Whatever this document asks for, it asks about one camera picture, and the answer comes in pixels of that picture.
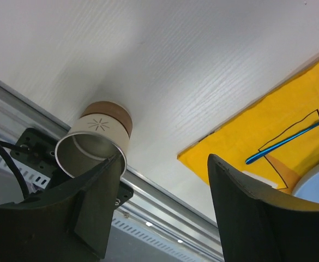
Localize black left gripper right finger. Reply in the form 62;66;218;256
207;154;319;261

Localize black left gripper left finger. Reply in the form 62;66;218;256
0;153;125;262

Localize yellow pikachu place mat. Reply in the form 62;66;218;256
177;61;319;194

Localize silver metal cup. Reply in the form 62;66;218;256
55;101;133;178

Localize perforated metal cable duct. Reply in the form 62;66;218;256
0;141;203;262

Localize aluminium front frame rail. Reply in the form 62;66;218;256
0;82;224;261

